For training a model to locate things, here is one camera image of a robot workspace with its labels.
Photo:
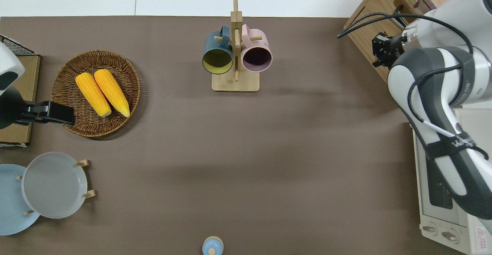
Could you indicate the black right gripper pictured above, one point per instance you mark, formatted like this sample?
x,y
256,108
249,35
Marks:
x,y
396,49

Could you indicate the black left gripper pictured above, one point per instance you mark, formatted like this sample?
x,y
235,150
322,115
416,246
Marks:
x,y
15,110

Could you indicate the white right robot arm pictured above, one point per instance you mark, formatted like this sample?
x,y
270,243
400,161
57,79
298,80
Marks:
x,y
442,93

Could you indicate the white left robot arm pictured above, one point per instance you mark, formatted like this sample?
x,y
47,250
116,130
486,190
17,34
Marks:
x,y
7,62

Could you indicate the light wooden cabinet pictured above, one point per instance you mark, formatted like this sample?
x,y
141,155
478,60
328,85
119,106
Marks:
x,y
365,28

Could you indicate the yellow corn cob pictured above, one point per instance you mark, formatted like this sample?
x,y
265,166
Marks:
x,y
92,93
111,91

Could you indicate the brown wicker basket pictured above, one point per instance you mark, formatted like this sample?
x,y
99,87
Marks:
x,y
77,66

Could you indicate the grey plate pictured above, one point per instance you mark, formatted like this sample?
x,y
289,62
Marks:
x,y
54,185

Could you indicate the wooden plate rack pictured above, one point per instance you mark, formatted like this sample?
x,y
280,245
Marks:
x,y
90,194

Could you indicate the light blue plate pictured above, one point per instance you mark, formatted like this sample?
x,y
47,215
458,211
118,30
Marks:
x,y
11,216

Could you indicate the pink mug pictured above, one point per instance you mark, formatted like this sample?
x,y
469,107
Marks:
x,y
255,39

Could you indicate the wooden mug rack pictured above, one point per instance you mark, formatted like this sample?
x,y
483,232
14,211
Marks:
x,y
235,84

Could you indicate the brown table mat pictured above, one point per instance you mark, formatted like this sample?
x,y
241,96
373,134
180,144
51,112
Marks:
x,y
269,151

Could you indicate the dark blue mug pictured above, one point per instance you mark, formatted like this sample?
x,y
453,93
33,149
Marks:
x,y
213,41

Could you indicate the white toaster oven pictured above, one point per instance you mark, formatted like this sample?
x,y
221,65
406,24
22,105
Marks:
x,y
434,216

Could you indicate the small blue round button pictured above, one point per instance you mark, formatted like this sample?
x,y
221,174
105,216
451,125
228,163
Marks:
x,y
212,245

